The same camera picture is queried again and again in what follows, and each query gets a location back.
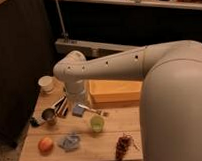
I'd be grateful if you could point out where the dark metal cup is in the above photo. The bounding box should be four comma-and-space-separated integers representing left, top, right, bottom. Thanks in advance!
42, 108, 57, 126

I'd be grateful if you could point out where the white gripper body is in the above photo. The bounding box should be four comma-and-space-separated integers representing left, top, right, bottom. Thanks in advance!
66, 83, 89, 107

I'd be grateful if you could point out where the green plastic cup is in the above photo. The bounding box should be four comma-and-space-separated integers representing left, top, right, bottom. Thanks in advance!
90, 115, 104, 133

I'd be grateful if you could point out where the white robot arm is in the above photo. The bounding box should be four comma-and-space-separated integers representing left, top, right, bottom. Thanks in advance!
53, 40, 202, 161

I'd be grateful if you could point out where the brown pine cone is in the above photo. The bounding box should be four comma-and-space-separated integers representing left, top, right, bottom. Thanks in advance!
115, 134, 138, 161

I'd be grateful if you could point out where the small metal brush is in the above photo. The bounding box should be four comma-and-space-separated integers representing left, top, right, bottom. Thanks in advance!
78, 104, 109, 117

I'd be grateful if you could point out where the red apple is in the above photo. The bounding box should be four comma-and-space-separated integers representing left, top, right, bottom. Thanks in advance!
38, 137, 54, 152

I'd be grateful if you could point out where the blue sponge block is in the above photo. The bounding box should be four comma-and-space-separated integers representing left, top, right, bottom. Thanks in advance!
72, 104, 85, 117

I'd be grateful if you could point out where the yellow plastic bin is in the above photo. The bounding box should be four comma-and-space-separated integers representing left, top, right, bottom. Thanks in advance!
90, 80, 142, 103

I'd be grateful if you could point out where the striped brown box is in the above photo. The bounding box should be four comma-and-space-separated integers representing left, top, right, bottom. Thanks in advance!
56, 97, 67, 117

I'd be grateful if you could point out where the white paper cup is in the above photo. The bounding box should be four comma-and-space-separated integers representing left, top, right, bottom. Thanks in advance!
38, 76, 54, 94

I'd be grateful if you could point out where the wooden table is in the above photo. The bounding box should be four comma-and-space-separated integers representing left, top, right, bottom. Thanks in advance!
15, 73, 145, 161

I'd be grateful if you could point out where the crumpled blue cloth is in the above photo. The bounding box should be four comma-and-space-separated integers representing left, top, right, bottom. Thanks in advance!
58, 133, 81, 151

